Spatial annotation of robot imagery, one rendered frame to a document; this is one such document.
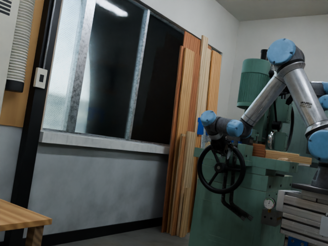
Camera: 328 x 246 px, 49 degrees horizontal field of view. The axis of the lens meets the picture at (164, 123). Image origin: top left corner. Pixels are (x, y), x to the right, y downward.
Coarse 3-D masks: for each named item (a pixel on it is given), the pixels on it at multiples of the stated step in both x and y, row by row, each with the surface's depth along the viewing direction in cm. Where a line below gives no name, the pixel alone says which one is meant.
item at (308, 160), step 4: (268, 152) 218; (272, 152) 217; (268, 156) 218; (272, 156) 217; (276, 156) 215; (280, 156) 214; (284, 156) 213; (288, 156) 211; (292, 156) 210; (296, 156) 209; (300, 156) 208; (292, 160) 210; (296, 160) 209; (300, 160) 208; (304, 160) 206; (308, 160) 205
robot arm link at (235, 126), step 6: (222, 120) 162; (228, 120) 161; (234, 120) 160; (216, 126) 163; (222, 126) 161; (228, 126) 159; (234, 126) 157; (240, 126) 159; (222, 132) 162; (228, 132) 159; (234, 132) 157; (240, 132) 160
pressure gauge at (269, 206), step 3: (267, 198) 194; (270, 198) 193; (264, 201) 194; (267, 201) 194; (270, 201) 193; (273, 201) 192; (264, 204) 194; (267, 204) 193; (270, 204) 192; (273, 204) 192; (267, 207) 193; (270, 207) 192; (273, 207) 191; (270, 210) 194
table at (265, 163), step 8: (200, 152) 226; (208, 152) 223; (224, 160) 206; (256, 160) 206; (264, 160) 203; (272, 160) 201; (280, 160) 199; (272, 168) 200; (280, 168) 198; (288, 168) 196; (296, 168) 209
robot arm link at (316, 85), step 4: (312, 84) 196; (316, 84) 195; (320, 84) 194; (324, 84) 193; (316, 88) 194; (320, 88) 193; (324, 88) 192; (316, 92) 194; (320, 92) 193; (324, 92) 193
